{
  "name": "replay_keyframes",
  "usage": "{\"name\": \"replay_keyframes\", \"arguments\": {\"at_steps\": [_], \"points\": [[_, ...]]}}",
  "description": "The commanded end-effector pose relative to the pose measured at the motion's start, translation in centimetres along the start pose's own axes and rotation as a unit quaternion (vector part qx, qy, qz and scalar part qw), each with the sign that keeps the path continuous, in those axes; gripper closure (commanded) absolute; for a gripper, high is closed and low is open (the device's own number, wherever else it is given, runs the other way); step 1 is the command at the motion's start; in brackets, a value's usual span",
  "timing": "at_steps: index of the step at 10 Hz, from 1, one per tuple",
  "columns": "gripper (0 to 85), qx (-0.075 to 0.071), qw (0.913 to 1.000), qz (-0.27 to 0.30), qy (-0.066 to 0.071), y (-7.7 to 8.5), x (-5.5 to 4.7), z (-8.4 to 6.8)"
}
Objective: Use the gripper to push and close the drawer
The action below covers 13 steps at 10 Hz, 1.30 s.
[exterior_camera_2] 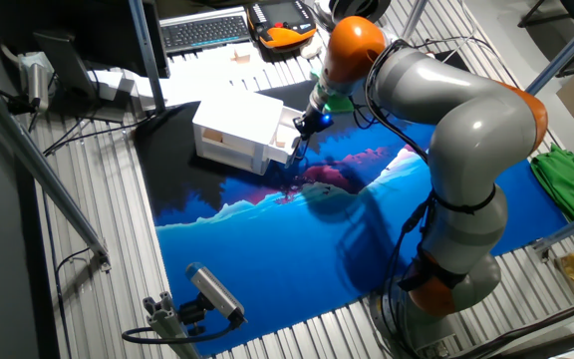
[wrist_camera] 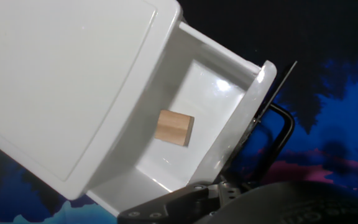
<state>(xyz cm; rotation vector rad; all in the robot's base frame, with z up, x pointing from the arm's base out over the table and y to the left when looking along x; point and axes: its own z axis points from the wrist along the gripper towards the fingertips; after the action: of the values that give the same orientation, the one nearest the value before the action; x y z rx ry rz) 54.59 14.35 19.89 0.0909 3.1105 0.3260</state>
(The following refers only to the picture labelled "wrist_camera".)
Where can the blue landscape print mat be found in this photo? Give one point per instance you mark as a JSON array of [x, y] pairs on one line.
[[337, 109]]

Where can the small wooden cube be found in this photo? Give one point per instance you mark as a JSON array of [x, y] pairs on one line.
[[174, 127]]

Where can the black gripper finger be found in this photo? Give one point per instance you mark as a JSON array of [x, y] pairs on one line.
[[172, 207]]

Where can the white drawer cabinet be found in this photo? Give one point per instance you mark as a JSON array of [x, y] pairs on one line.
[[57, 77]]

